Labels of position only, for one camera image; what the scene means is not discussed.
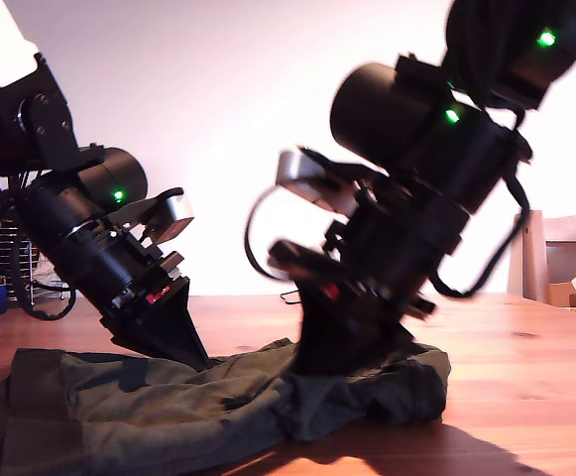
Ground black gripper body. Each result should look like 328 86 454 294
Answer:
267 195 471 322
66 217 190 326

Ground olive green underwear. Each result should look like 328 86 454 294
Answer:
0 336 452 476

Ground white paper bag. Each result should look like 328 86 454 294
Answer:
34 255 68 290

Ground wooden chair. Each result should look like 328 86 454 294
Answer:
508 210 576 306

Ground brown cardboard box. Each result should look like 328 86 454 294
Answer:
548 281 576 307

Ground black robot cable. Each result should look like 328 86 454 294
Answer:
9 232 78 321
244 185 294 282
432 176 532 299

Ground chrome wire utensil holder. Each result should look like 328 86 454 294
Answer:
0 217 70 306

